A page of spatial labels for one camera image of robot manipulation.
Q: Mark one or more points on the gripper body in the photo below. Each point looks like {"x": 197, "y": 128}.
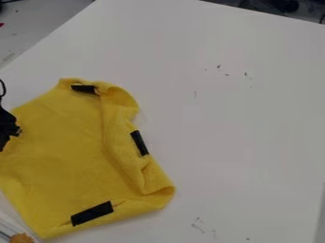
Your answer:
{"x": 6, "y": 125}

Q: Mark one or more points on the yellow cloth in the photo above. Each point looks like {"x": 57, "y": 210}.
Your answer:
{"x": 63, "y": 152}

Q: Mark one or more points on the orange toy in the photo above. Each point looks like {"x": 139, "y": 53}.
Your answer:
{"x": 21, "y": 239}

